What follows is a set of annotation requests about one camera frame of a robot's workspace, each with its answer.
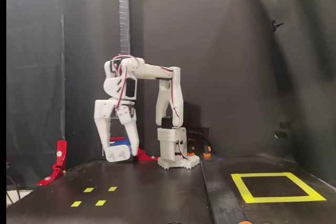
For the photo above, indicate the tall black camera post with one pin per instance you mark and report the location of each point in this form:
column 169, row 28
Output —
column 124, row 24

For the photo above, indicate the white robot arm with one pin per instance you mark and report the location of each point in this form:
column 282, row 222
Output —
column 149, row 71

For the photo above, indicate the blue white charger block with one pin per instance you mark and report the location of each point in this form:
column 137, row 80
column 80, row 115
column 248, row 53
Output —
column 118, row 154

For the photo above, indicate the black backdrop cloth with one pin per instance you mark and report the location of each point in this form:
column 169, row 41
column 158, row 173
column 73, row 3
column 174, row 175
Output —
column 223, row 51

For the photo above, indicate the black plastic sheet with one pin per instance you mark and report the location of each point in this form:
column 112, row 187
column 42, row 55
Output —
column 34, row 77

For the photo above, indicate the small yellow tape marker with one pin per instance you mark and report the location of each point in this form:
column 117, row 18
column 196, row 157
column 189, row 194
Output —
column 76, row 203
column 100, row 203
column 89, row 189
column 113, row 189

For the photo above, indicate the small black clip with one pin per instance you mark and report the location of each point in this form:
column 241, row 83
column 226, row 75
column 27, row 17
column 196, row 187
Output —
column 275, row 24

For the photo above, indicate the yellow tape square outline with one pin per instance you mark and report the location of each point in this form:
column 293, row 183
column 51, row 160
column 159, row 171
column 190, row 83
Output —
column 278, row 199

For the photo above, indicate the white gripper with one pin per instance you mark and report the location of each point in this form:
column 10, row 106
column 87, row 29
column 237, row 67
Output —
column 104, row 109

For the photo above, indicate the orange black spring clamp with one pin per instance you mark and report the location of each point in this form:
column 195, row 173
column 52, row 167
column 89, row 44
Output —
column 246, row 222
column 207, row 153
column 190, row 152

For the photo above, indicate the red angled bracket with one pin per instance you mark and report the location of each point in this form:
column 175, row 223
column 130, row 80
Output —
column 61, row 153

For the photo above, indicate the red screw clamp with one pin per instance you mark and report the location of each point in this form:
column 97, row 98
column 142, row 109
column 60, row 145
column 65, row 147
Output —
column 147, row 156

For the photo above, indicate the black flat bar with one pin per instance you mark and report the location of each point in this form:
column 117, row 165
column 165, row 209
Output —
column 220, row 195

